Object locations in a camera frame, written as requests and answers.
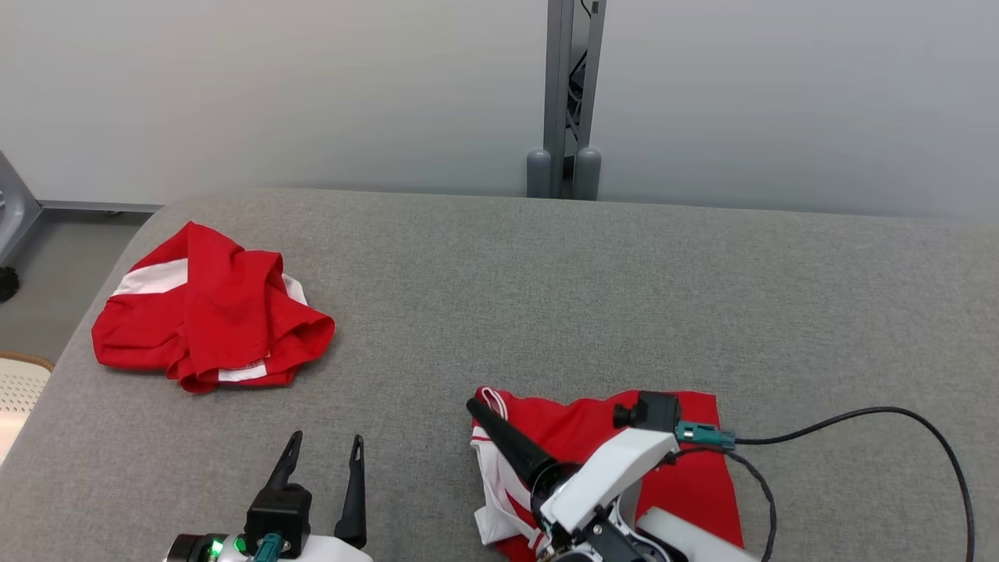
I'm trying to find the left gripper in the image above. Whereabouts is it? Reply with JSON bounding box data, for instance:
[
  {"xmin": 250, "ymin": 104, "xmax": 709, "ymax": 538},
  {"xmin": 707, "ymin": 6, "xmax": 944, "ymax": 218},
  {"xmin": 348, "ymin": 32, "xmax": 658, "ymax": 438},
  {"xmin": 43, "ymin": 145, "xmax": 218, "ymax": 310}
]
[{"xmin": 162, "ymin": 430, "xmax": 368, "ymax": 562}]

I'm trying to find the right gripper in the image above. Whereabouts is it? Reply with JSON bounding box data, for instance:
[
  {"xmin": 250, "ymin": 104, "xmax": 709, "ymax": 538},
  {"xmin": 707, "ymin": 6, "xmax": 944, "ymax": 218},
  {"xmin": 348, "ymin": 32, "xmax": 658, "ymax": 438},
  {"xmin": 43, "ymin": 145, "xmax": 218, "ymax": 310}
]
[{"xmin": 466, "ymin": 397, "xmax": 689, "ymax": 562}]

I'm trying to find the red white lettered jersey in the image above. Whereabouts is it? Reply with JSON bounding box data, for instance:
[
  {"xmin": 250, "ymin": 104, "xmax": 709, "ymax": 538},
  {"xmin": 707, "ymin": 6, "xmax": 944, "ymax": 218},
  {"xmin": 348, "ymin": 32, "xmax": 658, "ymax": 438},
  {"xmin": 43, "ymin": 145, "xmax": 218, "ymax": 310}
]
[{"xmin": 468, "ymin": 386, "xmax": 746, "ymax": 562}]

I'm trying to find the red and white jersey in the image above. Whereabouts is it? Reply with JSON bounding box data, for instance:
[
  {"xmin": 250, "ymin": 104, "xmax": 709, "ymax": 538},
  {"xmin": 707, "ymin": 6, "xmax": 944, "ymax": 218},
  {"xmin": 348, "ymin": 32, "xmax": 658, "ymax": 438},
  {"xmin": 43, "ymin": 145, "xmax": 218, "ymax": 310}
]
[{"xmin": 91, "ymin": 222, "xmax": 336, "ymax": 393}]

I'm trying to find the white woven laundry basket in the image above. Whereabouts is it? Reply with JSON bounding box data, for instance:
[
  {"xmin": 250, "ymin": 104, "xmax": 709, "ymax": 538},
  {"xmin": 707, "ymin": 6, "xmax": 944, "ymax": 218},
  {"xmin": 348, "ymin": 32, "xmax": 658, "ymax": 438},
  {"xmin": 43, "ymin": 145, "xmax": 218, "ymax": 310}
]
[{"xmin": 0, "ymin": 351, "xmax": 55, "ymax": 465}]

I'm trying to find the grey baseboard strip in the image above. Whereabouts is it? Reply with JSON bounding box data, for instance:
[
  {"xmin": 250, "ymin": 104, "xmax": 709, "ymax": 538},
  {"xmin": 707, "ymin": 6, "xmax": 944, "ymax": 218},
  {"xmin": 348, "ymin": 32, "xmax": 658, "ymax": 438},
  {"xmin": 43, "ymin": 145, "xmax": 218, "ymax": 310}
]
[{"xmin": 39, "ymin": 200, "xmax": 166, "ymax": 216}]

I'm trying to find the grey metal stand leg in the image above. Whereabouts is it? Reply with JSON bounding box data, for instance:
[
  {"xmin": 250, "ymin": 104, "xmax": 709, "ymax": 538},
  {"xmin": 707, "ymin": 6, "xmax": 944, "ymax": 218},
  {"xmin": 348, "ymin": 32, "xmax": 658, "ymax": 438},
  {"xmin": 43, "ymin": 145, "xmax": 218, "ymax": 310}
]
[{"xmin": 0, "ymin": 151, "xmax": 44, "ymax": 268}]

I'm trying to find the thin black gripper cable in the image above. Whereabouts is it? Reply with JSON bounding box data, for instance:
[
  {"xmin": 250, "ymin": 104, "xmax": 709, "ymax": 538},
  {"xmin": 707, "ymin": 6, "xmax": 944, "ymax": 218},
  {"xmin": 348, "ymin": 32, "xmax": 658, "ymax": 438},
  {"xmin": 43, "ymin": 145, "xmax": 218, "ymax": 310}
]
[{"xmin": 659, "ymin": 446, "xmax": 777, "ymax": 562}]

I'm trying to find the grey metal partition post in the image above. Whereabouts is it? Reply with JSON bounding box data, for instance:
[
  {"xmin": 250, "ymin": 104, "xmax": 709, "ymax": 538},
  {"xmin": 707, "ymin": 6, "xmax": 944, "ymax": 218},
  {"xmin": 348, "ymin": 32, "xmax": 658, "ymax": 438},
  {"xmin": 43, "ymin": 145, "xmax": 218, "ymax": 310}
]
[{"xmin": 527, "ymin": 0, "xmax": 608, "ymax": 201}]

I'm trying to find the thick black camera cable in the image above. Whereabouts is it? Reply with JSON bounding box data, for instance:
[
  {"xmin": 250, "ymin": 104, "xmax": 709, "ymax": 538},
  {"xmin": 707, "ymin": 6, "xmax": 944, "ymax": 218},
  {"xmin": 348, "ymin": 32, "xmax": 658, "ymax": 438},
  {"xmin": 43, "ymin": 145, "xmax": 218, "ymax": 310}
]
[{"xmin": 732, "ymin": 406, "xmax": 976, "ymax": 562}]

